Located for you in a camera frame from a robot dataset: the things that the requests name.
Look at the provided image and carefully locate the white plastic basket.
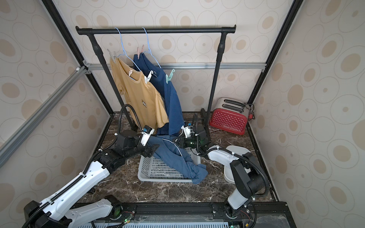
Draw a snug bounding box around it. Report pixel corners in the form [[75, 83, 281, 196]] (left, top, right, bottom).
[[137, 148, 201, 183]]

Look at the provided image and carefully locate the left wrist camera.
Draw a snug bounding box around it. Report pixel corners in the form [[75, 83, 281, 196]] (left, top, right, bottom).
[[140, 125, 155, 146]]

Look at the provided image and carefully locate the light blue left hanger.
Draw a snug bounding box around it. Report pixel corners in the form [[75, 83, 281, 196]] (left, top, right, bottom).
[[115, 28, 141, 71]]

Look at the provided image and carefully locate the white plastic bin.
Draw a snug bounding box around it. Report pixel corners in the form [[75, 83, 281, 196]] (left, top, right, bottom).
[[223, 145, 252, 184]]

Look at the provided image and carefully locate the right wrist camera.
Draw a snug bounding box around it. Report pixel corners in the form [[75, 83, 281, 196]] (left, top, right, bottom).
[[182, 125, 193, 138]]

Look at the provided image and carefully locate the mint green clothespin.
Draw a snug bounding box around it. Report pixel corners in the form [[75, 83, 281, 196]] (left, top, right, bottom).
[[165, 69, 175, 84]]

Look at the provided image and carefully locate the red toaster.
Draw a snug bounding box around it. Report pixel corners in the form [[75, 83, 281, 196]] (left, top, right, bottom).
[[209, 97, 255, 135]]

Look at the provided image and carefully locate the dark blue t-shirt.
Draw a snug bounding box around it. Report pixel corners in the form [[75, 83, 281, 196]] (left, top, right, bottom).
[[133, 53, 184, 135]]

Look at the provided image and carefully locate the white wire hanger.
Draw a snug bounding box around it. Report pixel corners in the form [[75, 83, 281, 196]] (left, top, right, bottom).
[[160, 129, 186, 157]]

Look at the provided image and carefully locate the tan yellow t-shirt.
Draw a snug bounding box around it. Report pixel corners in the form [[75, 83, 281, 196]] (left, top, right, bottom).
[[110, 59, 169, 129]]

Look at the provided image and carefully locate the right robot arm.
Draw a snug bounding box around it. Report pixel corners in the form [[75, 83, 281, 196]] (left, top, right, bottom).
[[177, 114, 270, 219]]

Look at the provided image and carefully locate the light blue hanger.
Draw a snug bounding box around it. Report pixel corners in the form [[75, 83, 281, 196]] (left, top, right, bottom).
[[115, 28, 141, 71], [142, 27, 162, 68]]

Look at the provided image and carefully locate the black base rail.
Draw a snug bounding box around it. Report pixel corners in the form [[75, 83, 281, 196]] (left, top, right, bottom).
[[66, 196, 296, 228]]

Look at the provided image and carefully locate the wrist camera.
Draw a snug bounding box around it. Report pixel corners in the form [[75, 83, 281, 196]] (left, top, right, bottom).
[[182, 125, 193, 138], [140, 125, 155, 146]]

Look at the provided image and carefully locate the black clothes rack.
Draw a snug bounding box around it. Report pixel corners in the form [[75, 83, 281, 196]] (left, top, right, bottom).
[[76, 25, 237, 139]]

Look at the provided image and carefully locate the clear grey clothespin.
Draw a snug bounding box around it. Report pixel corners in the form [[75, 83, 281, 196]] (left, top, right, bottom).
[[107, 49, 117, 63]]

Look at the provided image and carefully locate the slate blue t-shirt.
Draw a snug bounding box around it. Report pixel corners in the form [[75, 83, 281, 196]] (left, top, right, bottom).
[[147, 135, 208, 184]]

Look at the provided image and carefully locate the salmon pink rear clothespin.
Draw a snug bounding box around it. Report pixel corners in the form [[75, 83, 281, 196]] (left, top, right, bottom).
[[137, 45, 144, 59]]

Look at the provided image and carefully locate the white clothespin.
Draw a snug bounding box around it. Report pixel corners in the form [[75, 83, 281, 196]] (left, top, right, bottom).
[[144, 70, 154, 84]]

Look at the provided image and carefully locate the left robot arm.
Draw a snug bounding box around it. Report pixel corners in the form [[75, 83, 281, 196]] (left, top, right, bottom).
[[23, 123, 159, 228]]

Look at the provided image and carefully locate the light blue middle hanger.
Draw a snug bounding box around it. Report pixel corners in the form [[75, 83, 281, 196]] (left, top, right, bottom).
[[142, 27, 162, 68]]

